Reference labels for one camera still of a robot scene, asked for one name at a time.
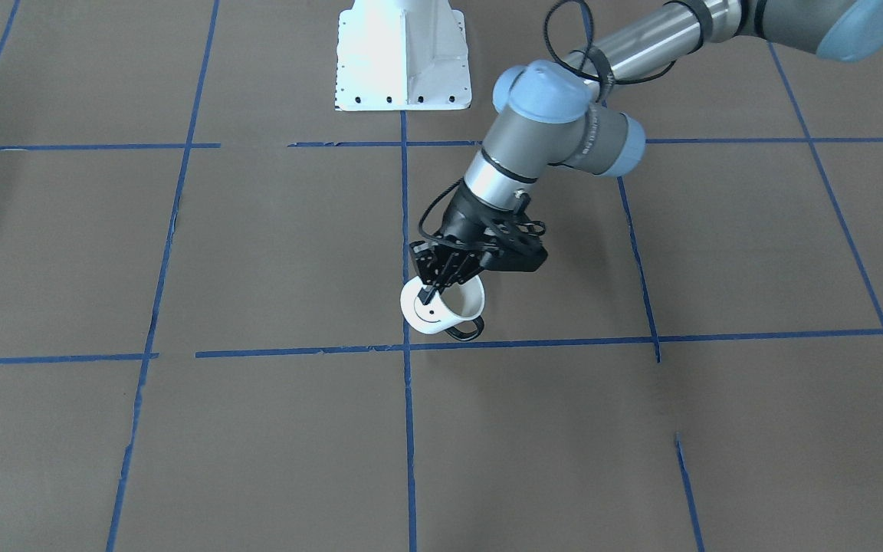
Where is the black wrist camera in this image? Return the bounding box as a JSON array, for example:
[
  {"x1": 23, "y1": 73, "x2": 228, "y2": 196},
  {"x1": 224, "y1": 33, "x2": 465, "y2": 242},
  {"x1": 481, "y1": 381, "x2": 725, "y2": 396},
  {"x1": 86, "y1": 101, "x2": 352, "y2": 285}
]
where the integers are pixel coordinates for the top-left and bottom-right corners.
[{"x1": 480, "y1": 218, "x2": 549, "y2": 273}]

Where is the white camera mast pedestal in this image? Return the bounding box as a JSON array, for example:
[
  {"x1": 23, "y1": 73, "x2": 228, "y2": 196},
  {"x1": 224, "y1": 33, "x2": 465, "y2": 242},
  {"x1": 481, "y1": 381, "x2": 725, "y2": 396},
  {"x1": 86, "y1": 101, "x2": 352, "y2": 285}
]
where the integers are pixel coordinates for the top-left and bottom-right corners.
[{"x1": 334, "y1": 1, "x2": 473, "y2": 112}]

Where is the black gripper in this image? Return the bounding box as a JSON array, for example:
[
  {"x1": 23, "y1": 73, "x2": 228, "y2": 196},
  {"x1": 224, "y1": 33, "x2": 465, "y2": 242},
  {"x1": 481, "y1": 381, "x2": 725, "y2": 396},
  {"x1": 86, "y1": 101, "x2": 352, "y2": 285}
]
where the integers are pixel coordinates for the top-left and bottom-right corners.
[{"x1": 408, "y1": 186, "x2": 523, "y2": 305}]

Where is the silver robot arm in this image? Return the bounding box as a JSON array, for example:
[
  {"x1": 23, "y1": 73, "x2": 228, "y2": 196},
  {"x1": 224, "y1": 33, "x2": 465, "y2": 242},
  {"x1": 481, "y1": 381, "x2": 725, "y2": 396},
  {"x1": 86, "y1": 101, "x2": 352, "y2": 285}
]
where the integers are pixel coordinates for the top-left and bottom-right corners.
[{"x1": 402, "y1": 1, "x2": 883, "y2": 307}]

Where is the white smiley face mug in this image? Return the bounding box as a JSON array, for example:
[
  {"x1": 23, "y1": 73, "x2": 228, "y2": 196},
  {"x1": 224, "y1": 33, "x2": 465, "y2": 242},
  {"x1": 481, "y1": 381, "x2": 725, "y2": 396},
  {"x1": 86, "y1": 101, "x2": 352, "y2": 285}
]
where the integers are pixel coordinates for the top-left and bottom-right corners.
[{"x1": 399, "y1": 275, "x2": 486, "y2": 342}]

